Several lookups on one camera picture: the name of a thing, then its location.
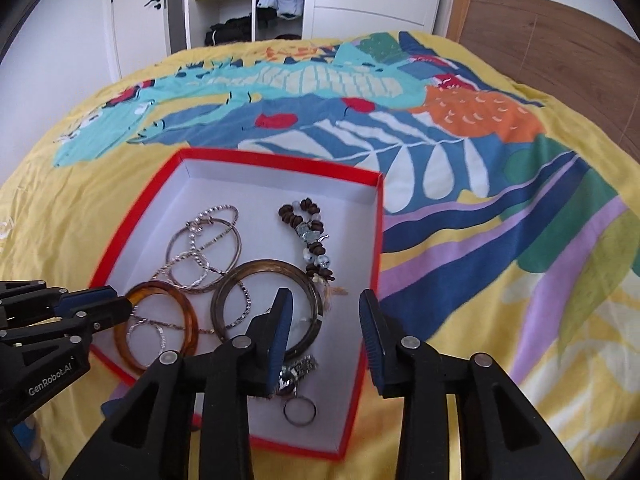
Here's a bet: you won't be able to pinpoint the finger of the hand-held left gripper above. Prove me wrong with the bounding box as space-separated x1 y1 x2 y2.
0 297 135 361
0 280 116 319

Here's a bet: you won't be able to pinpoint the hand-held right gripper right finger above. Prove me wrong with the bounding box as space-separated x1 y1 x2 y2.
359 288 586 480

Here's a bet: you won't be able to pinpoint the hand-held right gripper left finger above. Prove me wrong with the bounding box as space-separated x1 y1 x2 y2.
62 287 295 480

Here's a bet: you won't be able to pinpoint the dark brown bangle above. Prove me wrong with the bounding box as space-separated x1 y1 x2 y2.
210 258 324 357

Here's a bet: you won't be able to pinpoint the silver metal watch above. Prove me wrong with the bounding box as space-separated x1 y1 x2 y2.
276 354 320 397

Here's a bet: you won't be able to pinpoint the amber bangle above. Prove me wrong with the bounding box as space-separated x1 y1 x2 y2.
113 281 200 376

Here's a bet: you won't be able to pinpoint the thin silver chain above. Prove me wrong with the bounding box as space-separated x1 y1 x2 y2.
131 314 217 336

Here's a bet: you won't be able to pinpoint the silver ring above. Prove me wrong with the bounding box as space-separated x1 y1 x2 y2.
283 395 318 428

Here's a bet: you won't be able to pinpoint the silver twisted chain bracelet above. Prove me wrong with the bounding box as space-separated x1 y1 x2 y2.
151 204 252 331

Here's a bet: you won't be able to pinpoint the red jewelry box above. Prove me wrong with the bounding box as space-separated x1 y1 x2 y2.
89 148 386 462

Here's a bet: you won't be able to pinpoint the colourful printed blanket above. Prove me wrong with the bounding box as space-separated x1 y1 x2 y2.
0 30 640 480

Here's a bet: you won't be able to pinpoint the white door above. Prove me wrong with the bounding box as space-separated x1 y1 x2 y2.
110 0 174 81

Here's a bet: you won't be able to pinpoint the black folded clothes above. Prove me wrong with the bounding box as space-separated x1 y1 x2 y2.
204 15 301 47

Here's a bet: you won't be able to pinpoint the wooden headboard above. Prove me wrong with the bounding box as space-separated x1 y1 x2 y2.
446 0 640 162

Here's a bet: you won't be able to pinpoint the wooden beaded bracelet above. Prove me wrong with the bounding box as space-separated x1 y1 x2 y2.
278 199 349 312

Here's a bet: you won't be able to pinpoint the silver bangle bracelet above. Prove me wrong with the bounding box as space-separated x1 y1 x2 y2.
166 218 243 292

